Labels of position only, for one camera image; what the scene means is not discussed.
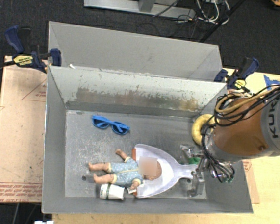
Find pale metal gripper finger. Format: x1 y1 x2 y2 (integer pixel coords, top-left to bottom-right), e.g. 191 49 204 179
187 180 205 198
179 144 203 162

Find white plastic scoop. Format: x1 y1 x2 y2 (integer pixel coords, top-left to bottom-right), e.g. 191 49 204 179
127 142 201 204

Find baby doll in blue suit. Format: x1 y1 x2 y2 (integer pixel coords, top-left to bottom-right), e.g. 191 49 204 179
86 146 165 193

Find blue sunglasses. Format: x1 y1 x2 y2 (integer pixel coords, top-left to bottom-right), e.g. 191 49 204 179
90 114 132 136

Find grey metal bin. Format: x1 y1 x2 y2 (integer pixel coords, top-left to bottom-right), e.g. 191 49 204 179
30 21 270 224

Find white paper cup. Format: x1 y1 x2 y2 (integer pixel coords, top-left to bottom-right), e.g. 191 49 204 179
99 182 126 202

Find brown cardboard board red print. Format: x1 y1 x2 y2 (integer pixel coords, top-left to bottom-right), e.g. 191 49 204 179
0 55 273 224

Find yellow ring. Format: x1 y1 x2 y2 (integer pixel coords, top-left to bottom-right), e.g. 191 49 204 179
190 112 217 147

